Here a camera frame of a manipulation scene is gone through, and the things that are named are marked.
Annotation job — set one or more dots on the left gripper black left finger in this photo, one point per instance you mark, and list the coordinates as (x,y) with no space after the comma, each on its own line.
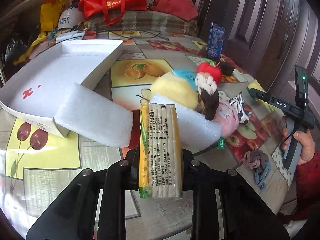
(92,206)

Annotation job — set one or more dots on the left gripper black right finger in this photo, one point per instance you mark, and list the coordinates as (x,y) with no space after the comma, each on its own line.
(224,200)

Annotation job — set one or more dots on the purple blue braided rope toy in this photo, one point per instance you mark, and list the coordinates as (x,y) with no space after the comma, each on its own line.
(259,162)

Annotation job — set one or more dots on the pink plush toy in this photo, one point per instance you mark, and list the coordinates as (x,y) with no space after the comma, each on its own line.
(227,116)

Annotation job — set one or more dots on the white foam block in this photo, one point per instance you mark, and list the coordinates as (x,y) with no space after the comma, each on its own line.
(194,130)
(93,116)

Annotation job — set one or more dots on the yellow tissue pack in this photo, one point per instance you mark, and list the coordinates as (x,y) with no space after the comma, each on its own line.
(160,153)

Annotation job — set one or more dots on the yellow plush toy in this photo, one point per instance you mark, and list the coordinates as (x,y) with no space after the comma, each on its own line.
(179,86)

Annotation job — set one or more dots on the black white zebra cloth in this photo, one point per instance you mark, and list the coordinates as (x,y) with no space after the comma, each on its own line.
(238,103)

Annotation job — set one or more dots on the red right sleeve forearm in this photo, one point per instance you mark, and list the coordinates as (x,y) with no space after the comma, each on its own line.
(307,181)

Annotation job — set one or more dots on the right hand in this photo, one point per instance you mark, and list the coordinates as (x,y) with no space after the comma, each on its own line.
(306,140)

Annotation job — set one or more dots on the small dark box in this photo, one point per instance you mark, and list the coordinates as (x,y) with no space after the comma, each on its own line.
(226,68)

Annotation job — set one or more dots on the red plush apple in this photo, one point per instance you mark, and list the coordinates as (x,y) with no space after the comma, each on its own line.
(214,72)

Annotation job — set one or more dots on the blue upright booklet box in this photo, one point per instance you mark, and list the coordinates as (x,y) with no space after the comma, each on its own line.
(215,41)

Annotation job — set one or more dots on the white shallow cardboard tray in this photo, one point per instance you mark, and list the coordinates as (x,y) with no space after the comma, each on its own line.
(34,94)

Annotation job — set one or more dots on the red nonwoven bag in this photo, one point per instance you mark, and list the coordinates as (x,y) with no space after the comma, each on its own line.
(184,9)

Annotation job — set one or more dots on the black plastic bag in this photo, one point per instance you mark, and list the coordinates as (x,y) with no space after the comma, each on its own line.
(18,42)

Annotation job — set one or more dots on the plaid blanket cushion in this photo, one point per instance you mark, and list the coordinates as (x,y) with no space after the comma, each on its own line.
(146,21)

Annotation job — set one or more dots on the white helmet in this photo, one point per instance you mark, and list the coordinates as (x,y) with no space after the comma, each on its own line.
(70,17)

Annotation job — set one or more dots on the yellow gift bag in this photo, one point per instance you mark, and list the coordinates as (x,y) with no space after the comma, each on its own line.
(50,13)

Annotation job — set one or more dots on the red tote bag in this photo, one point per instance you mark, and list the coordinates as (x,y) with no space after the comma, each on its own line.
(112,10)

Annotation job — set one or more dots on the white brown braided rope toy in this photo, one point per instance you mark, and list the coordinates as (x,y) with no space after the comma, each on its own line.
(208,95)

